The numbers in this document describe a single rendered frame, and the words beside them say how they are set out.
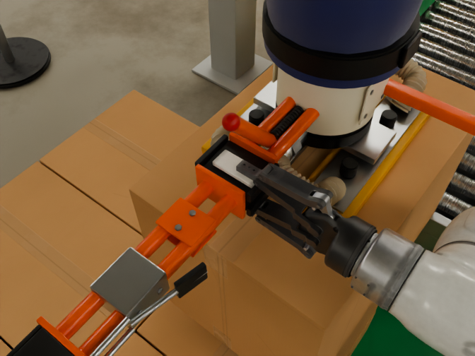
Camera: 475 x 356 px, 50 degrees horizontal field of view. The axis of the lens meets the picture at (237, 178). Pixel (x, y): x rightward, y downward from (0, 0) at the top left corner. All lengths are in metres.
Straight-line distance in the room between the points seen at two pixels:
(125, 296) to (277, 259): 0.27
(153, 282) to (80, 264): 0.76
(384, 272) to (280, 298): 0.20
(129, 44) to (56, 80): 0.44
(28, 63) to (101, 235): 1.62
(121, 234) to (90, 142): 0.36
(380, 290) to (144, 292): 0.28
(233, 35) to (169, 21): 0.69
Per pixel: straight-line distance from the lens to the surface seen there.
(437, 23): 2.21
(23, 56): 2.93
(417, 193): 0.92
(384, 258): 0.63
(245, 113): 0.96
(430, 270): 0.63
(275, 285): 0.78
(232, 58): 2.53
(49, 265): 1.40
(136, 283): 0.64
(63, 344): 0.62
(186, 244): 0.65
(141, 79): 2.67
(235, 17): 2.39
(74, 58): 2.88
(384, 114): 0.96
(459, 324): 0.63
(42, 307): 1.35
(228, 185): 0.68
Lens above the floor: 1.69
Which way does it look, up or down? 51 degrees down
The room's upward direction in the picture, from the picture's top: straight up
